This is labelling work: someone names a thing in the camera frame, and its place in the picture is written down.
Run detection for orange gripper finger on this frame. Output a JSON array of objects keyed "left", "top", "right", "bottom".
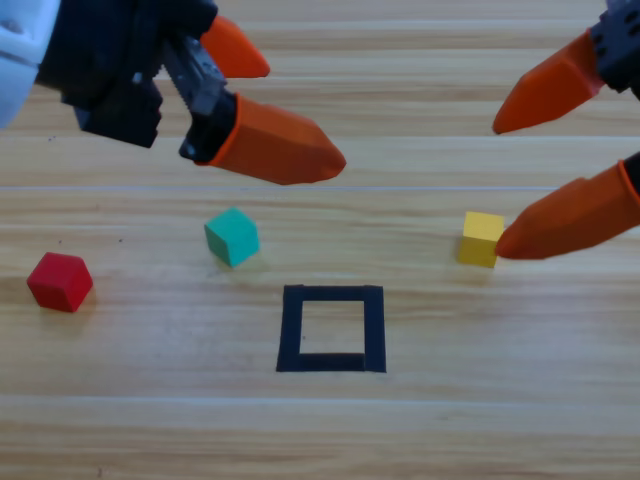
[
  {"left": 178, "top": 92, "right": 348, "bottom": 187},
  {"left": 494, "top": 152, "right": 640, "bottom": 261}
]

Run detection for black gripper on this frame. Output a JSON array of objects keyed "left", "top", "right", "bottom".
[
  {"left": 492, "top": 0, "right": 640, "bottom": 135},
  {"left": 37, "top": 0, "right": 272, "bottom": 119}
]

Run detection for yellow wooden cube block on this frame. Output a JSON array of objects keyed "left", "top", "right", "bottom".
[{"left": 456, "top": 211, "right": 505, "bottom": 269}]

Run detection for green wooden cube block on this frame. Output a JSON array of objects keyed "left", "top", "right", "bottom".
[{"left": 203, "top": 207, "right": 261, "bottom": 269}]

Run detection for red wooden cube block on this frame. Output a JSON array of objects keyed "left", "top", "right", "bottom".
[{"left": 26, "top": 251, "right": 95, "bottom": 314}]

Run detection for black tape square outline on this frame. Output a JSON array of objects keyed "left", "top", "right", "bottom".
[{"left": 275, "top": 284, "right": 388, "bottom": 374}]

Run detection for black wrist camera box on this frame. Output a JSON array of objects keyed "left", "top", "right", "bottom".
[{"left": 73, "top": 82, "right": 165, "bottom": 150}]

